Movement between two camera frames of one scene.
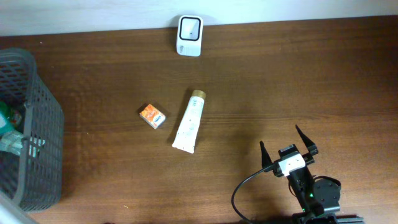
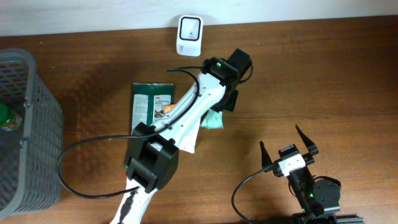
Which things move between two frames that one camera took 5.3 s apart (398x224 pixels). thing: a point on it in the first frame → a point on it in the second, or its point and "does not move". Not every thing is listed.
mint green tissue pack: [11, 142] → [213, 120]
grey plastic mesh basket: [33, 179] does not move
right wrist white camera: [290, 159] does not move
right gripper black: [311, 147] does not move
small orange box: [152, 116] → [167, 108]
